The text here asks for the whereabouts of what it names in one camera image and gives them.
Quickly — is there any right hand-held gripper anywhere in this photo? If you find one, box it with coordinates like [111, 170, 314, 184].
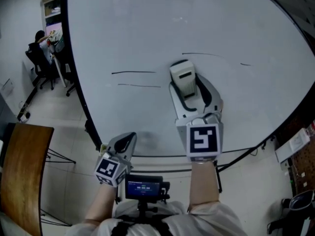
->
[168, 72, 225, 162]

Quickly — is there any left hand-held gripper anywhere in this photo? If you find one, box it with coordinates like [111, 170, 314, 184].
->
[94, 131, 138, 188]

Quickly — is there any white whiteboard eraser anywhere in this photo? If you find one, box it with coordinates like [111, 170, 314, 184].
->
[169, 59, 200, 100]

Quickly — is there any whiteboard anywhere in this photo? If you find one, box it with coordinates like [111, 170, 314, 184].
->
[60, 0, 315, 194]

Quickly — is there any person's left forearm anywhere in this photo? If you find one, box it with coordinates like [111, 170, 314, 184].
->
[83, 183, 118, 224]

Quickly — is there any person's right forearm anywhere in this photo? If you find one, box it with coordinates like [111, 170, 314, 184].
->
[189, 159, 221, 213]

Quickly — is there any black chest-mounted monitor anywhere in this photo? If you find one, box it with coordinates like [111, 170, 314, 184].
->
[125, 173, 171, 218]

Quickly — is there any black chest harness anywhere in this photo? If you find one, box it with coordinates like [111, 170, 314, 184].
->
[112, 214, 173, 236]

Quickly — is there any wooden desk with white legs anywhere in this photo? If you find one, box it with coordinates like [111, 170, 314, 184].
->
[50, 52, 67, 88]

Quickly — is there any floor power strip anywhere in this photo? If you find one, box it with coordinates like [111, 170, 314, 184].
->
[16, 101, 32, 123]

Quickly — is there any brown wooden table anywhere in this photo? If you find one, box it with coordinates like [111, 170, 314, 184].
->
[0, 122, 77, 236]

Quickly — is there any white cardboard box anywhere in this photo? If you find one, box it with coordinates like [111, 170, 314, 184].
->
[275, 128, 311, 164]

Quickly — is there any person's white shirt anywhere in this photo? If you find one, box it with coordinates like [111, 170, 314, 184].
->
[65, 200, 247, 236]

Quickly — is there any white patterned bag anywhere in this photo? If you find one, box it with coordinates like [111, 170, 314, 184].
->
[48, 29, 65, 53]

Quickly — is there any pink computer screen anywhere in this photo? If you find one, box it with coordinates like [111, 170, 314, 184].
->
[45, 23, 63, 34]

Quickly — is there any white storage shelf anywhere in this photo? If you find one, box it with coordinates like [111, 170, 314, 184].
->
[41, 0, 63, 34]

